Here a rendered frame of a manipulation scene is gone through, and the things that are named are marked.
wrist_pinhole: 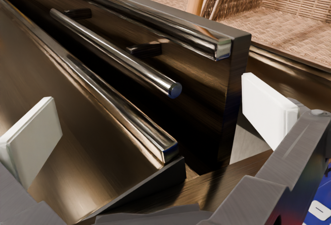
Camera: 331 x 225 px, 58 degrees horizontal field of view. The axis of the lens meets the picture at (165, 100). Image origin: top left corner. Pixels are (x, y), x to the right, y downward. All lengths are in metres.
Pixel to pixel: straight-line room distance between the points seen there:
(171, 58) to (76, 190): 0.17
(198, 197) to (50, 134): 0.16
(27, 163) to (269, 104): 0.13
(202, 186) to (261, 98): 0.16
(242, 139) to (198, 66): 0.30
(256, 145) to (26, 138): 0.46
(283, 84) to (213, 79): 0.42
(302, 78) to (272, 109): 0.58
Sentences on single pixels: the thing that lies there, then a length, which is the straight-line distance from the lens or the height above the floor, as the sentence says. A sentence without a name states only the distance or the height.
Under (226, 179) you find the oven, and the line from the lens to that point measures 0.33.
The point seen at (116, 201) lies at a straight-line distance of 0.27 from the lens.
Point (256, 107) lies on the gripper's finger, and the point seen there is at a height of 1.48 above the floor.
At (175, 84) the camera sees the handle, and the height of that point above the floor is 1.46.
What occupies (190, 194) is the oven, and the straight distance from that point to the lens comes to 0.30.
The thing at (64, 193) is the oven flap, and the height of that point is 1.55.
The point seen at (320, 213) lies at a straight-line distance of 0.29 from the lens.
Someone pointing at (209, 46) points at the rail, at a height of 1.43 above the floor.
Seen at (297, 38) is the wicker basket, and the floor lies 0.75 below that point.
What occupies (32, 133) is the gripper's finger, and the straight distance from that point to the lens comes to 0.18.
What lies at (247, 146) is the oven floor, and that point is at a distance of 0.59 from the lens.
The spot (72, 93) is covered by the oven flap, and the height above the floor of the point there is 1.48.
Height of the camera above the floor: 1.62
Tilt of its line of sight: 37 degrees down
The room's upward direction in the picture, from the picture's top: 99 degrees counter-clockwise
